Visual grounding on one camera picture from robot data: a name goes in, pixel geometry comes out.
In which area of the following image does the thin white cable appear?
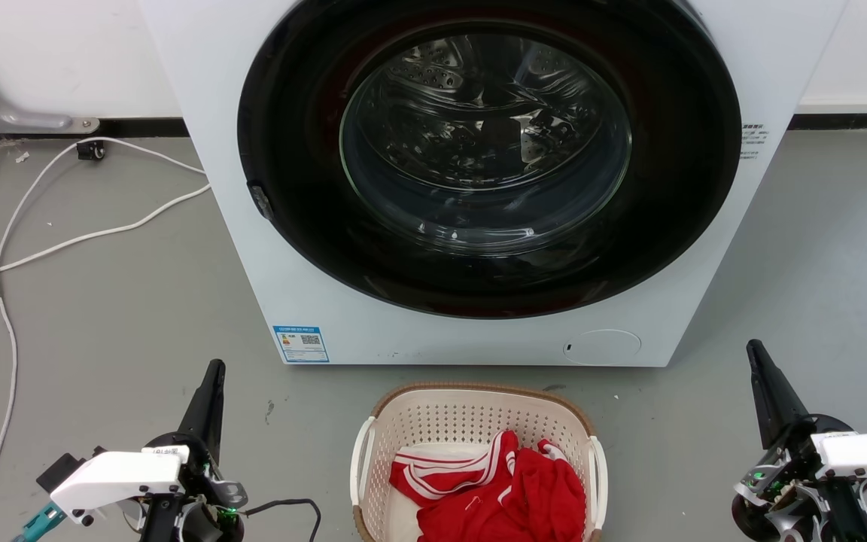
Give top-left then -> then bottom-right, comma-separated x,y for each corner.
0,136 -> 207,542

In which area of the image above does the round white filter cover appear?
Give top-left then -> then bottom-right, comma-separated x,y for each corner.
563,329 -> 642,367

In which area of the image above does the blue white energy label sticker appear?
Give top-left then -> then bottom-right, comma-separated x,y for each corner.
272,325 -> 330,364

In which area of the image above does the round black glass washer door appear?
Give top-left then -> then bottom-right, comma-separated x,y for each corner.
236,0 -> 743,320

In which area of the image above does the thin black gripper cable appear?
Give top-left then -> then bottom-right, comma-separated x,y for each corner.
244,498 -> 322,542

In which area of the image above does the cream perforated plastic laundry basket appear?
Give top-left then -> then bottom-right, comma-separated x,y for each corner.
349,382 -> 609,542

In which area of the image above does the white front-load washing machine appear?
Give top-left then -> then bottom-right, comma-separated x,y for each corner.
138,0 -> 850,368

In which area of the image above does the small printed warning label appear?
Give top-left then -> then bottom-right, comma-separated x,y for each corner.
739,123 -> 766,161

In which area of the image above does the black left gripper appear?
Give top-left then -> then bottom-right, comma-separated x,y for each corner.
140,359 -> 248,542

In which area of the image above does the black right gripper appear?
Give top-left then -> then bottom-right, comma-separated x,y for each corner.
730,339 -> 867,542

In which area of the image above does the thick white power cable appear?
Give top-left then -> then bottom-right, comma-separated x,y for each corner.
0,183 -> 212,289

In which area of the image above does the red garment with white stripes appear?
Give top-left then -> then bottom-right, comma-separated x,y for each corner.
389,430 -> 587,542

